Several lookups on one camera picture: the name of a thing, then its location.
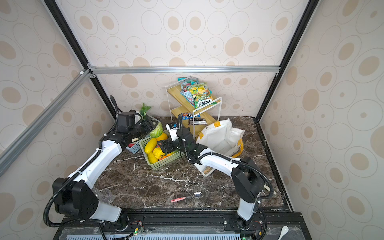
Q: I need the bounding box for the green cabbage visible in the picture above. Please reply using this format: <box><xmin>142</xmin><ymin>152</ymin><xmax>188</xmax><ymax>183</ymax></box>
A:
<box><xmin>150</xmin><ymin>122</ymin><xmax>163</xmax><ymax>138</ymax></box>

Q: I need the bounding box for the white grocery bag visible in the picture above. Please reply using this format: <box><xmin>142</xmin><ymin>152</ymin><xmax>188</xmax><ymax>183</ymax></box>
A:
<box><xmin>194</xmin><ymin>119</ymin><xmax>245</xmax><ymax>177</ymax></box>

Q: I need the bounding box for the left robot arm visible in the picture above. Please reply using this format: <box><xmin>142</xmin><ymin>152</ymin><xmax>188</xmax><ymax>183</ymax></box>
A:
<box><xmin>43</xmin><ymin>110</ymin><xmax>160</xmax><ymax>231</ymax></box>

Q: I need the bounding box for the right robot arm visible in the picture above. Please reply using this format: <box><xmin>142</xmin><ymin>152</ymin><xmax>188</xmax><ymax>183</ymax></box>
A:
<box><xmin>170</xmin><ymin>127</ymin><xmax>274</xmax><ymax>222</ymax></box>

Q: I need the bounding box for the green yellow candy bag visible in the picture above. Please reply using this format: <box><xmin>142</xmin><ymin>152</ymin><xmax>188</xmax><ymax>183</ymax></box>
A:
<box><xmin>188</xmin><ymin>83</ymin><xmax>214</xmax><ymax>109</ymax></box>

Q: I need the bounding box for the colourful candy bag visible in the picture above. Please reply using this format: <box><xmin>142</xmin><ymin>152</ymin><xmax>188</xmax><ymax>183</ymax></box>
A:
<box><xmin>178</xmin><ymin>77</ymin><xmax>200</xmax><ymax>99</ymax></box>

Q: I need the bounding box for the orange fruit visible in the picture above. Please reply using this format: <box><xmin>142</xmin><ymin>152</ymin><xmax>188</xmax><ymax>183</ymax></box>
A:
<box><xmin>156</xmin><ymin>132</ymin><xmax>168</xmax><ymax>141</ymax></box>

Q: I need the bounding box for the blue plastic basket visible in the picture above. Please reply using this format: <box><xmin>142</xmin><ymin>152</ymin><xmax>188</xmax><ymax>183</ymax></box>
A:
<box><xmin>125</xmin><ymin>112</ymin><xmax>161</xmax><ymax>154</ymax></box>

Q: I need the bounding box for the blue snack packet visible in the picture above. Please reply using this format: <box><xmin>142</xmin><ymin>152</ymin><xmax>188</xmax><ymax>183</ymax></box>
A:
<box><xmin>181</xmin><ymin>113</ymin><xmax>201</xmax><ymax>120</ymax></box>

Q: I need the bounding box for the white wooden shelf rack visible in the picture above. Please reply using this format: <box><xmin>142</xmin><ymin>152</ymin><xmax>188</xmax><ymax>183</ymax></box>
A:
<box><xmin>165</xmin><ymin>76</ymin><xmax>223</xmax><ymax>136</ymax></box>

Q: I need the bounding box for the green plastic basket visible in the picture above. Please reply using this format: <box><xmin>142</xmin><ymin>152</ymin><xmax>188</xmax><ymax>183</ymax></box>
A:
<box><xmin>139</xmin><ymin>130</ymin><xmax>185</xmax><ymax>170</ymax></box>

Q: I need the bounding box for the yellow lemon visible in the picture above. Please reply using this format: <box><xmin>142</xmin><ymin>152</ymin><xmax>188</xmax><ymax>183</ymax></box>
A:
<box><xmin>153</xmin><ymin>147</ymin><xmax>166</xmax><ymax>160</ymax></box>

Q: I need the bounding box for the clear plastic cup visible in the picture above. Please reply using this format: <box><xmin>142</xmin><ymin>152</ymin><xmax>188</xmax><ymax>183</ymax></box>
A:
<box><xmin>92</xmin><ymin>188</ymin><xmax>116</xmax><ymax>204</ymax></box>

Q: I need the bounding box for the white spoon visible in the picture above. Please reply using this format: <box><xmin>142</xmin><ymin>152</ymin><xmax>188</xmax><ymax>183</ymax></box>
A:
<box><xmin>278</xmin><ymin>226</ymin><xmax>289</xmax><ymax>240</ymax></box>

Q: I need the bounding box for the pink handled spoon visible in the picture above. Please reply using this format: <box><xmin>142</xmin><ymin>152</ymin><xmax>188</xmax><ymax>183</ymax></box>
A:
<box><xmin>171</xmin><ymin>192</ymin><xmax>202</xmax><ymax>203</ymax></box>

